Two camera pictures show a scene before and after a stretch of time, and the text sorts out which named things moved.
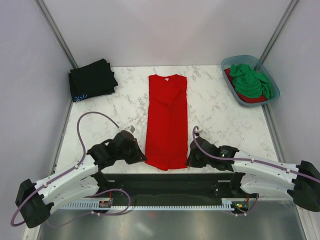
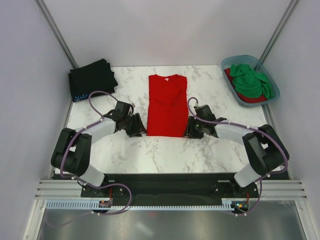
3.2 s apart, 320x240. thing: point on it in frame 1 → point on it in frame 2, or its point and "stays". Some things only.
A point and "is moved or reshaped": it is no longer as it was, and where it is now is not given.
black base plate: x=139 y=186 stays
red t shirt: x=167 y=134 is moved or reshaped
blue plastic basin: x=248 y=81 stays
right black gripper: x=191 y=161 → x=191 y=133
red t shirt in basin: x=245 y=99 stays
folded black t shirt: x=94 y=79 stays
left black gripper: x=138 y=156 → x=138 y=128
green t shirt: x=249 y=83 stays
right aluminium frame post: x=277 y=31 stays
